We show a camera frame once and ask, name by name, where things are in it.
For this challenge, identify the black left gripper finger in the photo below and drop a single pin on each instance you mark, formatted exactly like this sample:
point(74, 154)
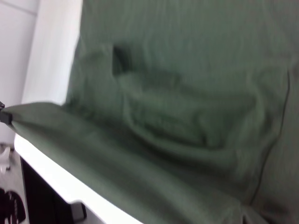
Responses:
point(2, 105)
point(5, 117)

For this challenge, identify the dark green printed t-shirt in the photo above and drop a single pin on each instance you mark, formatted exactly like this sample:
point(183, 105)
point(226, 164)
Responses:
point(175, 105)

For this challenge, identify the white wheeled stand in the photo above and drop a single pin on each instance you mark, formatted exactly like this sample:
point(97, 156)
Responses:
point(5, 158)

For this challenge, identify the black rounded equipment piece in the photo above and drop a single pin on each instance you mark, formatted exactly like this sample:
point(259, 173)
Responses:
point(11, 205)

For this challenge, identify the black box under table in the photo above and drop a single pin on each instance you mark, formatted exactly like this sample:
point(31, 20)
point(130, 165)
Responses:
point(78, 212)

